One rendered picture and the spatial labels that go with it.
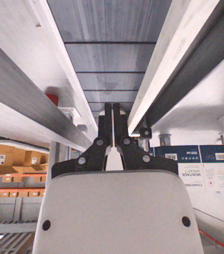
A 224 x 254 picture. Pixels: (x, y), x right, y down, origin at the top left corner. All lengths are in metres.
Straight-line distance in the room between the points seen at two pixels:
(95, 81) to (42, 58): 0.10
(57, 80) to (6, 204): 8.94
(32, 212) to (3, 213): 1.30
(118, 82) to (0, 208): 9.20
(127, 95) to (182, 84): 0.09
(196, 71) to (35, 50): 0.22
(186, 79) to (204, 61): 0.04
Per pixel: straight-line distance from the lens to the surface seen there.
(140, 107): 0.16
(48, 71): 0.26
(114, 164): 0.22
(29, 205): 8.70
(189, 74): 0.23
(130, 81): 0.18
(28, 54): 0.24
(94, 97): 0.21
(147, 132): 0.34
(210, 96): 0.25
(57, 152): 0.40
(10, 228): 7.84
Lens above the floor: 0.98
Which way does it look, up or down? 15 degrees down
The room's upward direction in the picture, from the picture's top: 180 degrees clockwise
